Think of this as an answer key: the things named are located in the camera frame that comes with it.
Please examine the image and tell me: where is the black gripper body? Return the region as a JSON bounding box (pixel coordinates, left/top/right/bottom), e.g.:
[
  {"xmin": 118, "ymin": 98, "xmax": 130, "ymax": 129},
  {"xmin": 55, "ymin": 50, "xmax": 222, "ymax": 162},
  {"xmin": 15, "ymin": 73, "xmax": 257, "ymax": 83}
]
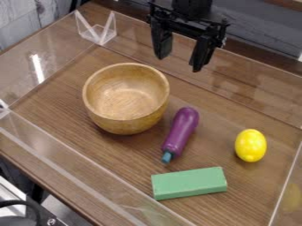
[{"xmin": 147, "ymin": 1, "xmax": 230, "ymax": 48}]

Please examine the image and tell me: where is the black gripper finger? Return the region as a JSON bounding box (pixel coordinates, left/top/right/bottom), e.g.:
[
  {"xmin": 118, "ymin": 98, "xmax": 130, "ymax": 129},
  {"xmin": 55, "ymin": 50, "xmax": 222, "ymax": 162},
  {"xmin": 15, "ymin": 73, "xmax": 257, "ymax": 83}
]
[
  {"xmin": 189, "ymin": 35, "xmax": 217, "ymax": 72},
  {"xmin": 151, "ymin": 20, "xmax": 173, "ymax": 59}
]

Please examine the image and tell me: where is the brown wooden bowl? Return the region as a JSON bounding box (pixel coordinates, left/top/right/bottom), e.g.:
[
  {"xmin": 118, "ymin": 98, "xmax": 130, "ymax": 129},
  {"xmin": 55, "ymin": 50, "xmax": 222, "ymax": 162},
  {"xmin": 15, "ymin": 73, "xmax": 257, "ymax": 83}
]
[{"xmin": 83, "ymin": 63, "xmax": 170, "ymax": 135}]

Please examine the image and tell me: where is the purple toy eggplant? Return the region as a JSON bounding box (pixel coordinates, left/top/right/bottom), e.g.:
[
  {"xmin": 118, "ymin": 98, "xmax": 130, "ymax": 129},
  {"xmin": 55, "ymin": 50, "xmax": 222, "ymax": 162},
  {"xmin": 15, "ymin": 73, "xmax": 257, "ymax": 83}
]
[{"xmin": 162, "ymin": 107, "xmax": 200, "ymax": 163}]

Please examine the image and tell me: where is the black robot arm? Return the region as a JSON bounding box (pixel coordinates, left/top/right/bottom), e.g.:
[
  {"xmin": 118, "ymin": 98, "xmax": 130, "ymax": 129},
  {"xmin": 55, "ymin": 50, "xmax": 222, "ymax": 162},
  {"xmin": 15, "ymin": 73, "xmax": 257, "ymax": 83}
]
[{"xmin": 147, "ymin": 0, "xmax": 230, "ymax": 72}]

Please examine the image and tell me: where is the yellow toy lemon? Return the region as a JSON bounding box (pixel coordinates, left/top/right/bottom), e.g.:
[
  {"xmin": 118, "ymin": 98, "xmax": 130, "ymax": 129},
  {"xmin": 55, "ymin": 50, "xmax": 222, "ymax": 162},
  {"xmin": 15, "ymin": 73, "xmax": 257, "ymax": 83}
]
[{"xmin": 236, "ymin": 129, "xmax": 268, "ymax": 162}]

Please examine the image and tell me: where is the green rectangular block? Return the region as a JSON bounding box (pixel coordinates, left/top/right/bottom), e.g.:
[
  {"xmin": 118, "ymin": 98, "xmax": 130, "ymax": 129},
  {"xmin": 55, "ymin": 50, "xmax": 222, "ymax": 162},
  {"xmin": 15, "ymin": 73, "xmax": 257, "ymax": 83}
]
[{"xmin": 151, "ymin": 167, "xmax": 228, "ymax": 200}]

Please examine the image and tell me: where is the clear acrylic corner bracket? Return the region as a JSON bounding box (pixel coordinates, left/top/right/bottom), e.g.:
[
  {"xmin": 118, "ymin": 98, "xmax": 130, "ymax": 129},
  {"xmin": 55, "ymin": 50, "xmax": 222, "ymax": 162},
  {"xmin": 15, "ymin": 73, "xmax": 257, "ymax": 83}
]
[{"xmin": 75, "ymin": 10, "xmax": 117, "ymax": 46}]

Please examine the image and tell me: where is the clear acrylic tray enclosure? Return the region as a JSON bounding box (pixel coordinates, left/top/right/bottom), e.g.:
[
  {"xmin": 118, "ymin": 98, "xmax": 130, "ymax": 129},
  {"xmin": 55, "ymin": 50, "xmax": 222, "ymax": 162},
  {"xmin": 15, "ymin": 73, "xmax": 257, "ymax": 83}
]
[{"xmin": 0, "ymin": 4, "xmax": 302, "ymax": 226}]

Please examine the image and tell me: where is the black metal table frame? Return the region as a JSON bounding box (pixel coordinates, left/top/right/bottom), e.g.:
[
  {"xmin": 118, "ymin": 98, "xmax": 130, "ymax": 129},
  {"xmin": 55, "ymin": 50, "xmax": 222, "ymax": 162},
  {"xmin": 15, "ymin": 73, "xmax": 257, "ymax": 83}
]
[{"xmin": 0, "ymin": 157, "xmax": 69, "ymax": 226}]

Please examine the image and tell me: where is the black cable lower left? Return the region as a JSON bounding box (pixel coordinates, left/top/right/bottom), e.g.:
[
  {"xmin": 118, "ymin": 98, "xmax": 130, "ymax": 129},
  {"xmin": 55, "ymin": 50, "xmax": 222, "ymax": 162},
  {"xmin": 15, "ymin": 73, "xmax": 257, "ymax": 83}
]
[{"xmin": 0, "ymin": 199, "xmax": 43, "ymax": 226}]

